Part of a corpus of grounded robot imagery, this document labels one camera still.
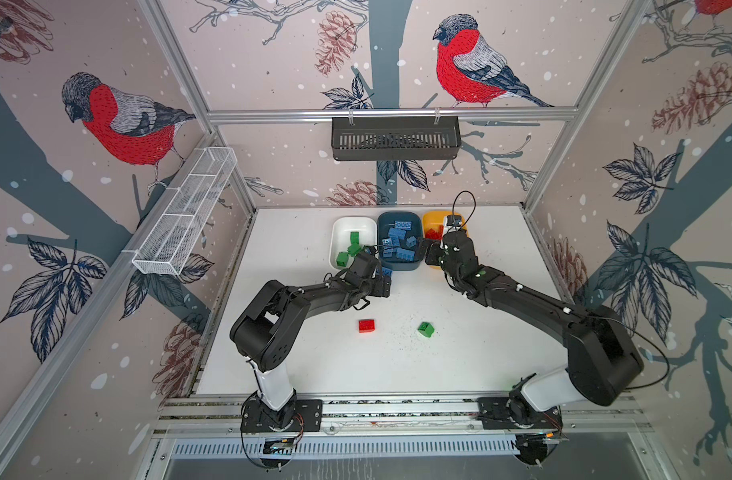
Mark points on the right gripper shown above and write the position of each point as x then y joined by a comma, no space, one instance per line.
438,246

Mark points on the white plastic bin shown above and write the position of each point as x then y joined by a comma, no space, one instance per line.
340,238

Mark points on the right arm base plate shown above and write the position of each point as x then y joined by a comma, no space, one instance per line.
511,411

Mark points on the teal plastic bin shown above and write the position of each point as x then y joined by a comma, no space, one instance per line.
387,246

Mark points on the white wire mesh basket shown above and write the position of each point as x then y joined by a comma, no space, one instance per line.
174,236

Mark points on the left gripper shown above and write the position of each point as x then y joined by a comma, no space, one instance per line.
383,285

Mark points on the green lego bottom pair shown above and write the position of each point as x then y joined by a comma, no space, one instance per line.
342,259

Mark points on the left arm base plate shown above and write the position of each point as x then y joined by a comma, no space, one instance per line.
299,416

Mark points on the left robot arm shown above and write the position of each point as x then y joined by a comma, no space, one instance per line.
267,329

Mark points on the red lego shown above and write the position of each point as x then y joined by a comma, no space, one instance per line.
434,233
366,325

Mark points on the yellow plastic bin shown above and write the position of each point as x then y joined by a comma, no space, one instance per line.
435,225

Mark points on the black hanging wire basket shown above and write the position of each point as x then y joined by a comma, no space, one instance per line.
395,138

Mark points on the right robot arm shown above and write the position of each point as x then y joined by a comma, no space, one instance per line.
602,360

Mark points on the blue lego upper pile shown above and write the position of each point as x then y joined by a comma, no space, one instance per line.
403,225

